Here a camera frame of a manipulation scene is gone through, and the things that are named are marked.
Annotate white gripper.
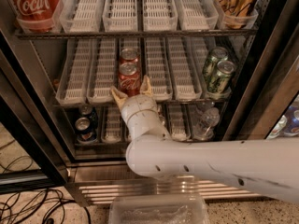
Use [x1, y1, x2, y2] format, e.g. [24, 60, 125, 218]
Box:
[110, 75, 170, 139]

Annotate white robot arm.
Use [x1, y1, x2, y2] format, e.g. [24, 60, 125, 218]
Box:
[110, 77, 299, 203]

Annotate front orange soda can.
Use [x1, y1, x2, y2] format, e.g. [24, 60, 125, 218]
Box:
[157, 105, 166, 127]

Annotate rear blue pepsi can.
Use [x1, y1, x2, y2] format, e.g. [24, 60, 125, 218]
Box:
[78, 105, 98, 127]

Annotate blue pepsi can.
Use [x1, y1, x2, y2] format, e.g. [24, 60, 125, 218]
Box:
[75, 117, 96, 144]
[78, 105, 98, 127]

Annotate front blue pepsi can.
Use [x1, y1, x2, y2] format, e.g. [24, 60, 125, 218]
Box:
[75, 117, 96, 144]

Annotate front green soda can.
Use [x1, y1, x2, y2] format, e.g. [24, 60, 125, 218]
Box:
[207, 61, 236, 93]

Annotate green soda can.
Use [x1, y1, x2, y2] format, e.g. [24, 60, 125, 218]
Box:
[202, 47, 229, 81]
[207, 61, 236, 93]

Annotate rear green soda can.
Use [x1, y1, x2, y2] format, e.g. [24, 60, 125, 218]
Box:
[202, 47, 229, 81]

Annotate steel fridge base grille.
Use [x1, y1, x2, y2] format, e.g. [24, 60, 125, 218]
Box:
[65, 163, 259, 206]

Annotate black fridge door left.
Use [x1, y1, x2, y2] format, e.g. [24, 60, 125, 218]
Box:
[0, 35, 68, 194]

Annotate large red coke can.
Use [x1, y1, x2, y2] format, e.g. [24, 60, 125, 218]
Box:
[12, 0, 63, 33]

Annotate glass fridge door right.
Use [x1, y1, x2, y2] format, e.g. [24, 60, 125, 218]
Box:
[215, 0, 299, 141]

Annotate white can behind glass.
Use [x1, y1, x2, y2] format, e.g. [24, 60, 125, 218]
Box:
[267, 116, 287, 139]

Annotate blue can behind glass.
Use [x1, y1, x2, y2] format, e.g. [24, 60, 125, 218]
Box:
[283, 105, 299, 136]

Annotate clear plastic water bottle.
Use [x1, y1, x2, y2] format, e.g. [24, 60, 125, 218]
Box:
[193, 102, 220, 141]

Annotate clear plastic bin on floor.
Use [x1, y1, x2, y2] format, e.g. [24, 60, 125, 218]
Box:
[108, 194, 210, 224]

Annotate gold brown cans top right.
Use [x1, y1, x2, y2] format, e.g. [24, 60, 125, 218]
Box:
[214, 0, 258, 29]

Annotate middle wire shelf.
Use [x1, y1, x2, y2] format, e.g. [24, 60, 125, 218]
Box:
[52, 98, 228, 108]

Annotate wire shelf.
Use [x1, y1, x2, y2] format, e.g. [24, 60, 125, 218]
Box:
[52, 98, 228, 108]
[14, 29, 257, 40]

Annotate top wire shelf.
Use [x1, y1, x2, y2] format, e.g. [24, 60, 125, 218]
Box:
[14, 29, 257, 40]

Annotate black cables on floor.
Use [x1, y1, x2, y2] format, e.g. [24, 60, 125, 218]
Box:
[0, 138, 92, 224]

